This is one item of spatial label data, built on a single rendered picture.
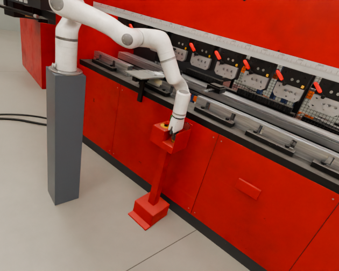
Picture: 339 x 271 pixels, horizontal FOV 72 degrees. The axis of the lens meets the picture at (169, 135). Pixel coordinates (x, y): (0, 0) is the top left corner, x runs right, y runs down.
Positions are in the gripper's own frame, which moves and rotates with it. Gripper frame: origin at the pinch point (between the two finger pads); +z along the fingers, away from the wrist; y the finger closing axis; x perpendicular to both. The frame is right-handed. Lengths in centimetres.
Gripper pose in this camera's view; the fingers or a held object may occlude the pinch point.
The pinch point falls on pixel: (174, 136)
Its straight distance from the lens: 153.9
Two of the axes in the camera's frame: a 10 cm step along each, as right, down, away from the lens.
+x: 7.4, 4.5, -5.0
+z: -1.7, 8.4, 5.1
